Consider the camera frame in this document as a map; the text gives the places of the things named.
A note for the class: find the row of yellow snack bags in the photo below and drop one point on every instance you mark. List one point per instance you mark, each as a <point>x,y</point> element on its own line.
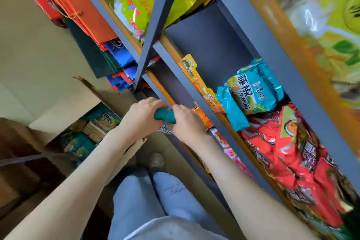
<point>332,23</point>

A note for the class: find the grey metal shelf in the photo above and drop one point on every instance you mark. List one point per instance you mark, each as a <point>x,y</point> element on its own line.
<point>213,45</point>

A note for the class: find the orange cartoon shelf tag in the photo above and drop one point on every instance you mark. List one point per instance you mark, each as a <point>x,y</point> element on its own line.
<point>199,82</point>

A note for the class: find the stack of red packets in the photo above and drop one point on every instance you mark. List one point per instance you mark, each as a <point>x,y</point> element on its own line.
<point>287,158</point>

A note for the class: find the person's right hand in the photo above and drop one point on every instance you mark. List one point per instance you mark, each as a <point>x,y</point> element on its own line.
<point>188,127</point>

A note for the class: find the person's left shoe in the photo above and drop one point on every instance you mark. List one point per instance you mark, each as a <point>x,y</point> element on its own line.
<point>156,160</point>

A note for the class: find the lime green snack bags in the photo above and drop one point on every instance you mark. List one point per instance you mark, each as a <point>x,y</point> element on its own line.
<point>137,3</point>

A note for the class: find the person's left hand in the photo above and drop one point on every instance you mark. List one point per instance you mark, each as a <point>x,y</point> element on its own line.
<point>140,119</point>

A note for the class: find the person's left forearm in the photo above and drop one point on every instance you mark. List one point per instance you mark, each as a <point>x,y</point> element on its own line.
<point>70,194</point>

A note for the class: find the teal noodle packets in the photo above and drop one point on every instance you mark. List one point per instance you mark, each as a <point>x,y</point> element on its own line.
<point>78,147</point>

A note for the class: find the large orange gift bag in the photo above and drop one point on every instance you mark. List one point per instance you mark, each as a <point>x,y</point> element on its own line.
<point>81,3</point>

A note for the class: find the bunch of small gift bags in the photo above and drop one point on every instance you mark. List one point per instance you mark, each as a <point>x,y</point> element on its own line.
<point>119,82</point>

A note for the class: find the cardboard cartons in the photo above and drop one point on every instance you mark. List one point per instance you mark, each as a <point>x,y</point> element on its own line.
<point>19,178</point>

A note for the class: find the person's right forearm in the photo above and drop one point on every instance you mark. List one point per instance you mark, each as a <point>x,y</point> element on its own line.
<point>253,203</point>

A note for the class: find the orange snack packets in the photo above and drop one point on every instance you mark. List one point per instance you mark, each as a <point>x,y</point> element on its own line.
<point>227,152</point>

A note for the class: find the yellow noodle packet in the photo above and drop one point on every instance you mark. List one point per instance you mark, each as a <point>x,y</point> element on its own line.
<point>94,133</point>

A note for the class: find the dark green gift bag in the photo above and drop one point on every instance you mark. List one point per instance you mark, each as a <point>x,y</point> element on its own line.
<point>87,51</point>

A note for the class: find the teal instant noodle packet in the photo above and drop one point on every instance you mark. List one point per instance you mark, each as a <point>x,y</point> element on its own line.
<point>254,88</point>
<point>232,110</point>
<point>166,116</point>

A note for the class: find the row of blue gift bags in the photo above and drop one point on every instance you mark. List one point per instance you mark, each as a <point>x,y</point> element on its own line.
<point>121,54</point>

